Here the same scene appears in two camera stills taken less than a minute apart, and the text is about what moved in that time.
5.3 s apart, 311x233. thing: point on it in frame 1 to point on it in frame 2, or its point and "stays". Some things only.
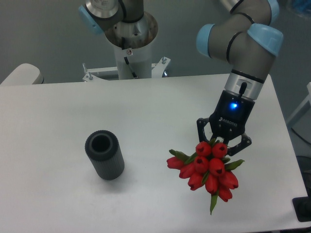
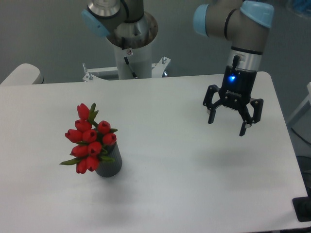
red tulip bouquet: (209, 166) to (92, 140)
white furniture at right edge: (302, 105) stays
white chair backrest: (24, 74) stays
